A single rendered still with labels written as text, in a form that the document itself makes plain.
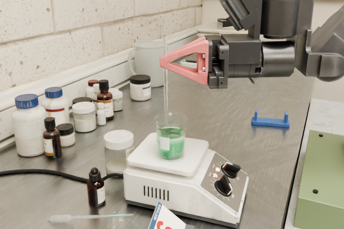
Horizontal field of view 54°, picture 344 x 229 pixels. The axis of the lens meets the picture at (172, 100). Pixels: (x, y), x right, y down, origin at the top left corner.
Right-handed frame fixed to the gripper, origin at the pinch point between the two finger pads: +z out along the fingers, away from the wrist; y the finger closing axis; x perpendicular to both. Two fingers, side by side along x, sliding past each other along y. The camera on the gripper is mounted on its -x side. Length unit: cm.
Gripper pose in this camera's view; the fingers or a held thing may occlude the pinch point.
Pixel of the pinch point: (165, 61)
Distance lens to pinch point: 54.0
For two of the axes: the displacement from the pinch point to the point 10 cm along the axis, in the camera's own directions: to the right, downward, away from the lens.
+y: 0.1, 3.4, -9.4
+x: 0.2, 9.4, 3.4
